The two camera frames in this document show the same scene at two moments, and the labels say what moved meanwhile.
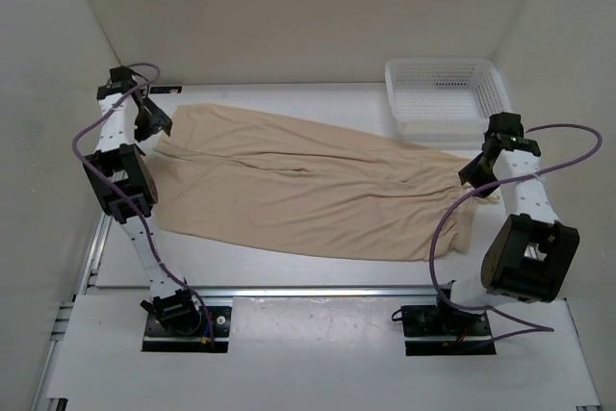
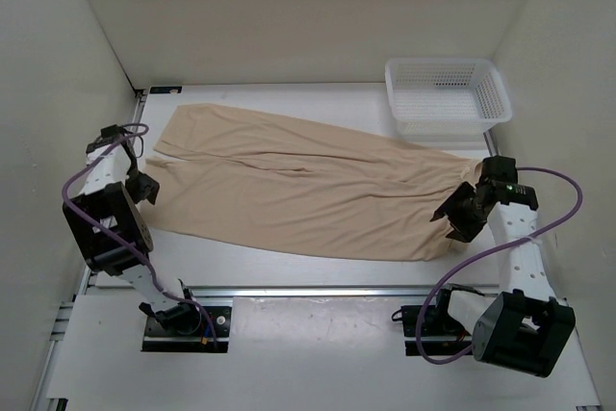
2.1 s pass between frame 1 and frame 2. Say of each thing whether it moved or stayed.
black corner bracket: stayed
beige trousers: stayed
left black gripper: moved
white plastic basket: stayed
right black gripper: moved
